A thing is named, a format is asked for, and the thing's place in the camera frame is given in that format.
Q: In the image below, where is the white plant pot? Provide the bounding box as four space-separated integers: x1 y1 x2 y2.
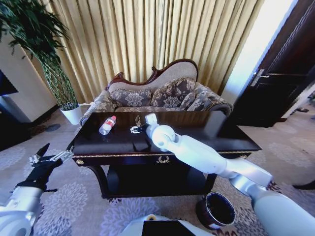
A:
60 103 83 126

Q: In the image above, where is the dark wooden door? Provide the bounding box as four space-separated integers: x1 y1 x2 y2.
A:
230 0 315 128

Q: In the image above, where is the black television screen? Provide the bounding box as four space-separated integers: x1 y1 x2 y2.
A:
0 69 19 97

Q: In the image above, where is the tall green potted plant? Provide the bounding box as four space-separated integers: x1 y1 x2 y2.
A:
0 0 80 111

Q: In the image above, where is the ornate floral fabric sofa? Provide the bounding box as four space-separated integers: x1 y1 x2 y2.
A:
79 58 234 127

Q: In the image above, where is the dark round trash bin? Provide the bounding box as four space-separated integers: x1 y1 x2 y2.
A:
195 191 236 231

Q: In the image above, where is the small floral sofa cushion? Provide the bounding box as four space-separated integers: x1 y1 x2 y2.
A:
110 89 153 108

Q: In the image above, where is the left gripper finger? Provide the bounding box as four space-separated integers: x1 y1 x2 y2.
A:
29 143 51 165
51 151 74 163

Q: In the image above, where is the slanted floral sofa cushion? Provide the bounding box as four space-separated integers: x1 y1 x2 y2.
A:
180 91 215 112

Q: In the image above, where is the golden pleated curtain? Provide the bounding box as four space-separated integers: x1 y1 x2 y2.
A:
36 0 266 107

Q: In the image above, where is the clear plastic water bottle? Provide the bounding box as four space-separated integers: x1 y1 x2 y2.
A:
99 116 117 136

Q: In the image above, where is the silver door handle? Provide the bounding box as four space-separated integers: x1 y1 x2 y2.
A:
250 69 270 87

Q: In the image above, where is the large floral sofa cushion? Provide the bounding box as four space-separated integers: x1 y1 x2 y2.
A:
150 79 197 109

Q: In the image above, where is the dark wooden coffee table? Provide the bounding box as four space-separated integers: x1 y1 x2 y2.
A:
65 110 262 199

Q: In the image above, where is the white robot front shell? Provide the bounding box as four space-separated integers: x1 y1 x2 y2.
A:
120 213 218 236

